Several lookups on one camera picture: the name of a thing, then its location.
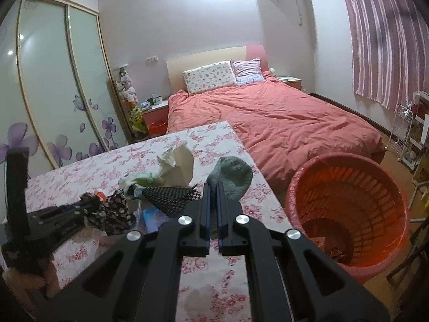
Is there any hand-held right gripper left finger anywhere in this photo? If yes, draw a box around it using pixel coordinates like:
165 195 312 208
37 182 213 322

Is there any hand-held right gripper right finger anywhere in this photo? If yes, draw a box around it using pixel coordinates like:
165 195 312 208
217 181 391 322

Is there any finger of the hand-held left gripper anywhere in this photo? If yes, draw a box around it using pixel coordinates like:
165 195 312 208
50 195 102 225

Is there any dark floral cloth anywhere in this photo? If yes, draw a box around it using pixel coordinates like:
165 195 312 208
82 189 136 233

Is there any teal fuzzy sock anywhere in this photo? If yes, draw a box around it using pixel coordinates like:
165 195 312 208
206 156 254 202

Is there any black foam mesh sleeve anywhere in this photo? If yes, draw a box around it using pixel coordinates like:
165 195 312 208
142 184 202 219

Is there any blue snack packet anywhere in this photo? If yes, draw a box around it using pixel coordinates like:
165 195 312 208
142 206 172 234

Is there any white plastic bag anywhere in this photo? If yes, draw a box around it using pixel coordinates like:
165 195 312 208
118 171 165 192

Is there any red plastic basket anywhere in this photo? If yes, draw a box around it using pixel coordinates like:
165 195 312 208
285 152 411 284

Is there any person's left hand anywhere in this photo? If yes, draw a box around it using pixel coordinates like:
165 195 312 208
2 260 62 309

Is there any cream tissue box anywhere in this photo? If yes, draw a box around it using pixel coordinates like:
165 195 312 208
157 141 195 188

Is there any pink floral tablecloth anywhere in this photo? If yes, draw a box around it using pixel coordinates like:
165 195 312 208
0 120 296 322

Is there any red plastic bag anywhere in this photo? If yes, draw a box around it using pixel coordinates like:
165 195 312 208
147 121 167 137

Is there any salmon pink duvet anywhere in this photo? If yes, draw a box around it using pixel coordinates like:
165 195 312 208
167 75 386 196

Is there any red and white nightstand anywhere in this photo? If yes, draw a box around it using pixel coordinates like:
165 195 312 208
141 100 169 138
275 75 303 91

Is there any brown wrapper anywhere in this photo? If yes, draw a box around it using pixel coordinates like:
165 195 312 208
312 236 353 266

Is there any plush toy bouquet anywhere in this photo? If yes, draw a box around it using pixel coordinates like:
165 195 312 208
116 67 149 139

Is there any white floral pillow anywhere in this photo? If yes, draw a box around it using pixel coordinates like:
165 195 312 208
183 60 238 95

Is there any floral glass sliding wardrobe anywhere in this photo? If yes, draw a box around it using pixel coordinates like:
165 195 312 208
0 0 132 182

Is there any pink striped pillow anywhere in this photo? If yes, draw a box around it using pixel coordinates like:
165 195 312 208
231 58 266 85

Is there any cream and pink headboard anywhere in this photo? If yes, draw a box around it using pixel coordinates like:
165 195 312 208
166 44 269 96

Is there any dark wooden chair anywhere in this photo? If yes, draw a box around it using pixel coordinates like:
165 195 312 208
385 216 429 309

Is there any white pipe cover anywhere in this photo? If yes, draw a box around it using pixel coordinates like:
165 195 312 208
293 0 309 26

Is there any pink striped curtain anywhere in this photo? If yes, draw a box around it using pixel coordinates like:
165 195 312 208
335 0 429 111

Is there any white wire rack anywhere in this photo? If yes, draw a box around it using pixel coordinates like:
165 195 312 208
385 102 426 170

